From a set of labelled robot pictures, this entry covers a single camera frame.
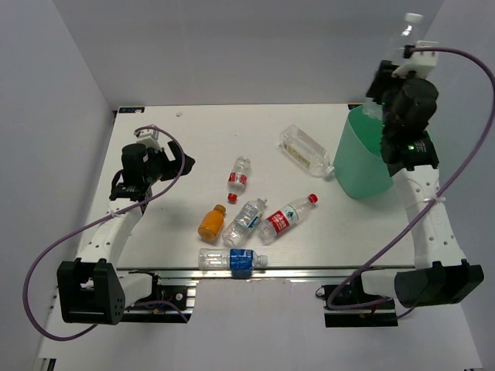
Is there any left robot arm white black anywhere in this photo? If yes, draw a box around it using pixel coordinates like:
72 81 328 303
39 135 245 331
56 139 195 325

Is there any green plastic bin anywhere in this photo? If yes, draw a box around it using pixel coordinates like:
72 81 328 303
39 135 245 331
333 105 393 199

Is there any clear bottle dark blue label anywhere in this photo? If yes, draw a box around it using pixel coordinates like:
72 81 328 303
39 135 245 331
198 248 268 271

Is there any clear bottle red white label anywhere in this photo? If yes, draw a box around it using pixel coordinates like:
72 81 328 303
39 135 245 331
258 193 319 245

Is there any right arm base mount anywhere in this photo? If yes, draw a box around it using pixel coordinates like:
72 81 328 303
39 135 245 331
315 284 398 328

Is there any orange juice bottle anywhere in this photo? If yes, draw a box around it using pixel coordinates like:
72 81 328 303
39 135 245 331
197 204 226 242

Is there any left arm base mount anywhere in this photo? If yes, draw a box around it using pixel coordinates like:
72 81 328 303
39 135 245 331
121 271 198 324

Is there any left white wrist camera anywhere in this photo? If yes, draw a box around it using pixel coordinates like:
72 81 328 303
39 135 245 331
134 128 162 151

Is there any large clear square bottle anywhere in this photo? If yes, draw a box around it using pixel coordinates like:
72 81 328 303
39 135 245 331
279 125 335 179

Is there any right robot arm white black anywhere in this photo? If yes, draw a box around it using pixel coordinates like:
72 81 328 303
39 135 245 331
349 60 484 308

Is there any clear bottle blue green label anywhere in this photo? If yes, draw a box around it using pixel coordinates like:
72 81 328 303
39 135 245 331
222 198 267 248

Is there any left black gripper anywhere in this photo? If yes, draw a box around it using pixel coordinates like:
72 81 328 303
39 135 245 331
143 141 194 185

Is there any small clear bottle red label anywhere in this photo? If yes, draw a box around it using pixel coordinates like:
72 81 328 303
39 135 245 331
227 156 251 204

